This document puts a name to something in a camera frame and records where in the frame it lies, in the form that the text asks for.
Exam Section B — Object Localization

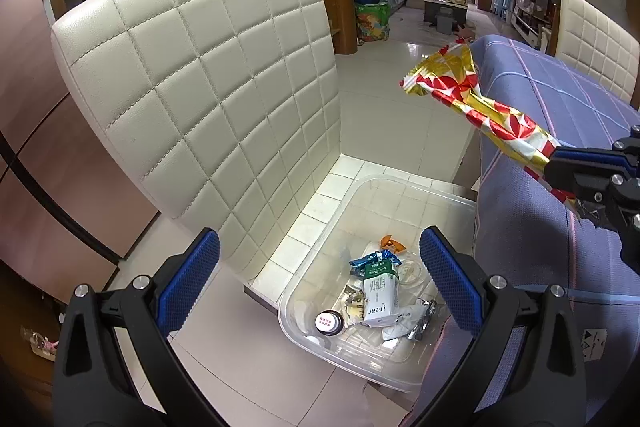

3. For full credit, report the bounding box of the white paper tag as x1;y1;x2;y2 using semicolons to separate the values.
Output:
580;329;608;362

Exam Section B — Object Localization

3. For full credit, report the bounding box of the silver foil wrapper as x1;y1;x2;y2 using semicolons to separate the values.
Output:
407;299;437;343

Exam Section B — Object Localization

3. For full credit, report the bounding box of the cream quilted chair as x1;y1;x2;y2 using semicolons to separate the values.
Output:
554;0;639;103
52;0;472;308

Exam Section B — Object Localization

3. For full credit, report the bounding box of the dark brown medicine bottle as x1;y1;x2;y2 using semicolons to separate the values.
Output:
314;309;345;336

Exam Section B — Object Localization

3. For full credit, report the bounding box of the blue foil wrapper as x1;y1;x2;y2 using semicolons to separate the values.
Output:
349;249;401;277

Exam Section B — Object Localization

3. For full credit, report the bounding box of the pink refrigerator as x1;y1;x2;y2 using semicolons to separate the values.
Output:
1;0;156;301

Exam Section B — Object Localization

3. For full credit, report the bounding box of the blue plaid tablecloth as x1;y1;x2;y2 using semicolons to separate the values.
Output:
405;37;639;426

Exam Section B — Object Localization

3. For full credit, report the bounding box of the clear plastic trash bin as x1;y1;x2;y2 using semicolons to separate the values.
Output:
278;176;475;392

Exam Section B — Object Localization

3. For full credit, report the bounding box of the white green paper bag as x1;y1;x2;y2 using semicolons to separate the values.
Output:
362;261;399;327

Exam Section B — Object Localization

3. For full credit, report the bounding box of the cream quilted chair left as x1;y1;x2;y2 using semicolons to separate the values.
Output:
52;0;472;308

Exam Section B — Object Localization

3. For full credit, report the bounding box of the clear round plastic lid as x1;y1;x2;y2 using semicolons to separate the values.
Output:
397;253;427;288

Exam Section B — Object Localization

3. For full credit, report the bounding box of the white tissue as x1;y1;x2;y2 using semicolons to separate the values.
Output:
382;303;427;341

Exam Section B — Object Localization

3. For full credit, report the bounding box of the red gold snack wrapper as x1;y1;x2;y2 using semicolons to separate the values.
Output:
399;38;578;213

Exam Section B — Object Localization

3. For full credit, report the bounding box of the dark coffee table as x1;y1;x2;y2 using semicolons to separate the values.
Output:
423;0;468;25

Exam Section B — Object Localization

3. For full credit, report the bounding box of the orange peel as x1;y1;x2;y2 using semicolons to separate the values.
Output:
380;234;407;255

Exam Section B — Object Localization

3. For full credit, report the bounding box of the cream quilted chair far middle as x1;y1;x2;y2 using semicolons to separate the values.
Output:
554;0;639;103

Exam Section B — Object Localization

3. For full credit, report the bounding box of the colourful green shopping bag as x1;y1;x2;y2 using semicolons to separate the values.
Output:
355;1;390;43

